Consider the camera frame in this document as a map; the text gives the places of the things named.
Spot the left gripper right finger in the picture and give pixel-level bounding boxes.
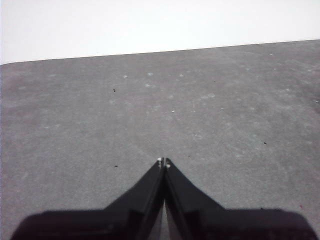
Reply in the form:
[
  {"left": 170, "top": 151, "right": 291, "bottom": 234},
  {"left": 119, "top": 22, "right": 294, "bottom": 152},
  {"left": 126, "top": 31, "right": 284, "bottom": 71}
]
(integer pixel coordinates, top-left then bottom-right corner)
[{"left": 163, "top": 157, "right": 319, "bottom": 240}]

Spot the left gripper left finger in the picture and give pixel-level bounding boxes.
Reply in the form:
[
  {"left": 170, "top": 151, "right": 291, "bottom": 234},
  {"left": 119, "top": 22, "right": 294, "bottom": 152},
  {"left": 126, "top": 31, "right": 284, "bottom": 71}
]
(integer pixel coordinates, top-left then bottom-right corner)
[{"left": 9, "top": 157, "right": 165, "bottom": 240}]

